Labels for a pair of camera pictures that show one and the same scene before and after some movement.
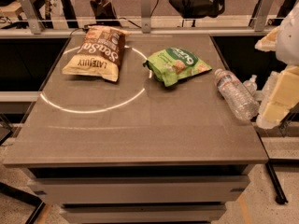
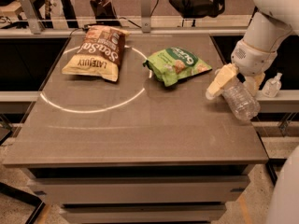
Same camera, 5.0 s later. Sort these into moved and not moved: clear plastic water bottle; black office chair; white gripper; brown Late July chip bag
Moved: white gripper
Not moved: black office chair; brown Late July chip bag; clear plastic water bottle
